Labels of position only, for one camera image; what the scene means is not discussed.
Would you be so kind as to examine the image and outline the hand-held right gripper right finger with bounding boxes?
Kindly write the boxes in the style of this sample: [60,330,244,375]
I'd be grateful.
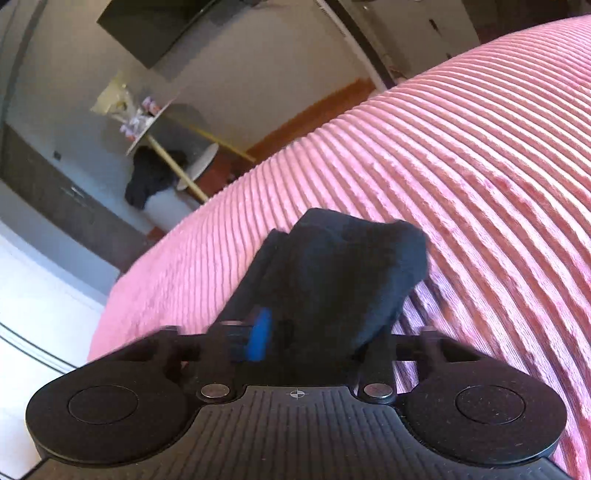
[355,325,468,403]

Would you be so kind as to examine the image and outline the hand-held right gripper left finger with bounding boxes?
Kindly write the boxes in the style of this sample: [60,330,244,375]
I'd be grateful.
[124,308,274,403]

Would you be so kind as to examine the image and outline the black pants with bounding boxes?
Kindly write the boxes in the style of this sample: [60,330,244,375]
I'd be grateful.
[217,208,431,366]

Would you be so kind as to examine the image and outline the white bin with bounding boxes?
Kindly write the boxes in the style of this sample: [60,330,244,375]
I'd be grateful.
[143,188,197,229]

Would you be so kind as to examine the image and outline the pink ribbed blanket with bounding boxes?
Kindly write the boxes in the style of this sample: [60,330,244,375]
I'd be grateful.
[88,14,591,480]

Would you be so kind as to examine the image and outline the dark cloth pile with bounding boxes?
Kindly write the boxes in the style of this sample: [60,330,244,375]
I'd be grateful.
[124,147,190,209]

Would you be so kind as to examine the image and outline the white round table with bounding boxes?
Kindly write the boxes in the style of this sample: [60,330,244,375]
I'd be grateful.
[126,98,221,204]

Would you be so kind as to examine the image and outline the dark wooden cabinet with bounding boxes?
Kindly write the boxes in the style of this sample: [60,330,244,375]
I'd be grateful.
[0,124,149,274]

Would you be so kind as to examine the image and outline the yellowish paper bag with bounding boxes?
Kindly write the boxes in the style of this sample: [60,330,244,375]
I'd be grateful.
[90,73,136,117]

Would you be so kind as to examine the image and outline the black wall television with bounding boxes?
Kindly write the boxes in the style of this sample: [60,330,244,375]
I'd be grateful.
[97,0,223,70]

